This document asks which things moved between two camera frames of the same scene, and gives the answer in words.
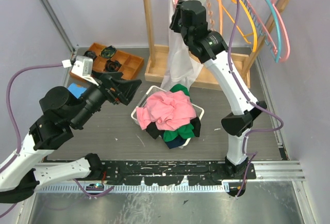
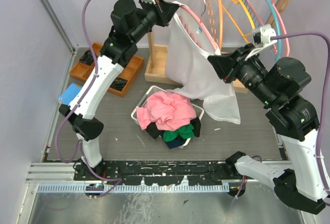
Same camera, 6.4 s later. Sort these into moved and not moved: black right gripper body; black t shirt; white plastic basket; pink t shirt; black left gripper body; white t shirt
Moved: black right gripper body; white t shirt; black left gripper body
Not moved: pink t shirt; white plastic basket; black t shirt
